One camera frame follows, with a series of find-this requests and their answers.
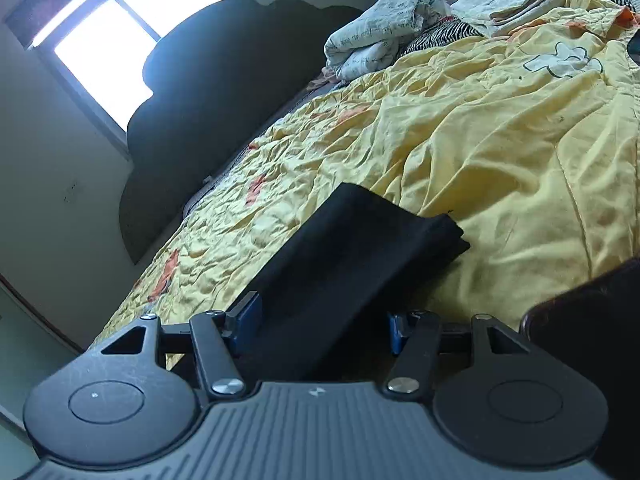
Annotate black pants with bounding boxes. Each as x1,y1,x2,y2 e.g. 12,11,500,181
236,183,470,384

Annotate white patterned folded quilt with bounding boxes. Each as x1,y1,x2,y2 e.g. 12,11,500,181
324,0,450,82

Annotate dark upholstered headboard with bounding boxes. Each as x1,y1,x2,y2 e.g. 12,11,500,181
119,0,361,262

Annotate black white striped cloth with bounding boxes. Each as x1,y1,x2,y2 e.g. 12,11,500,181
397,0,639,58

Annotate bright window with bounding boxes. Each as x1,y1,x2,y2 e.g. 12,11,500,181
28,0,221,138

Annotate yellow floral bedspread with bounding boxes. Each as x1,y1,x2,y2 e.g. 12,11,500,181
103,0,639,336

